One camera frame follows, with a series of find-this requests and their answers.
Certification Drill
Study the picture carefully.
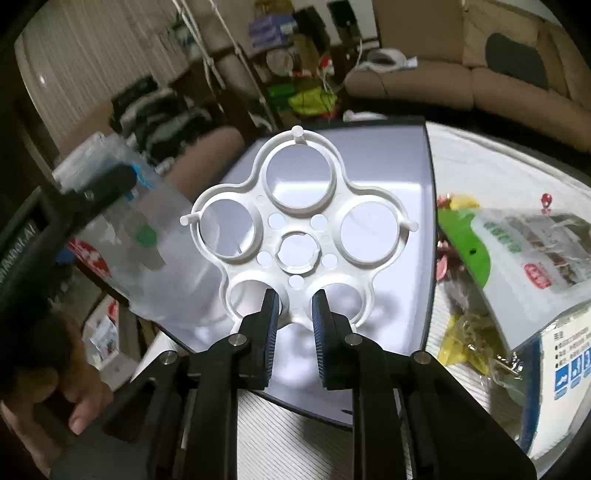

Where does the stack of blue boxes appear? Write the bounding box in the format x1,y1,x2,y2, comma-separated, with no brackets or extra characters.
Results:
249,14,296,49

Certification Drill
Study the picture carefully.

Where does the dark cushion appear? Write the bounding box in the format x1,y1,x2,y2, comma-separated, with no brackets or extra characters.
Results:
485,32,550,90

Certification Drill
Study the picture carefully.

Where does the yellow snack packet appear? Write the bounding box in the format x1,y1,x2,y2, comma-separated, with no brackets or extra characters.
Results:
436,314,518,374

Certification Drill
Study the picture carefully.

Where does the blue and white box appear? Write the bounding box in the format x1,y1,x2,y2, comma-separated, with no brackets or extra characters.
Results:
505,309,591,462

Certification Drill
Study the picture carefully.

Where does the brown sofa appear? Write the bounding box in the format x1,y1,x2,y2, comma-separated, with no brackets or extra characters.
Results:
344,0,591,153

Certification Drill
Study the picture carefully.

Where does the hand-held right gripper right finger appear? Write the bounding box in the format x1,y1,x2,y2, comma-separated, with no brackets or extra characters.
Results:
311,291,539,480

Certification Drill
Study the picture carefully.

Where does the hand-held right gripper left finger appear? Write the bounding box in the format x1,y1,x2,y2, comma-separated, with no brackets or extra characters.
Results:
104,288,282,480

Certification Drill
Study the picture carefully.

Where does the yellow-green bag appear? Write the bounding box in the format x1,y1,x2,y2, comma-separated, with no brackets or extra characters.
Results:
288,85,338,118

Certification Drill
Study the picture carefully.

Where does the white plastic flower-shaped holder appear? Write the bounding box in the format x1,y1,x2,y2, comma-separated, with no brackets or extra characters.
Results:
179,124,420,330

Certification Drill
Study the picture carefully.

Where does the white printed box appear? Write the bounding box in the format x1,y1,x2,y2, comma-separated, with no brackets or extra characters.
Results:
83,295,139,384

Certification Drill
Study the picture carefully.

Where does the red and white packet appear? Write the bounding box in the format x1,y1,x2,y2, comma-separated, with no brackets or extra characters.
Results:
67,240,114,280

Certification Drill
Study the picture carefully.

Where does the clear plastic bag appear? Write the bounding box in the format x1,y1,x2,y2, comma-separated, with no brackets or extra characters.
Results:
53,131,241,342

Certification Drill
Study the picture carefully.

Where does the person's left hand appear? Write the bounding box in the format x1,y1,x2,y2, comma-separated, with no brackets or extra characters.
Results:
0,314,114,478

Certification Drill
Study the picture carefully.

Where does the white cloth item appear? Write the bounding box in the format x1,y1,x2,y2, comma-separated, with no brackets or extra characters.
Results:
355,47,419,72

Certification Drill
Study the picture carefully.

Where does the white pouch with green label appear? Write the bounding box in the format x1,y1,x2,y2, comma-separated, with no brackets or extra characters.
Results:
436,205,591,333

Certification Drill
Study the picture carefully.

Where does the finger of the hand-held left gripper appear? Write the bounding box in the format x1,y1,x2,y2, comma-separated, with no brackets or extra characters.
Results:
60,164,153,206

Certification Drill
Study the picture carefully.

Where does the striped clothes pile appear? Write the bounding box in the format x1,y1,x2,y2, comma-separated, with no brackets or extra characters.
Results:
111,76,222,162

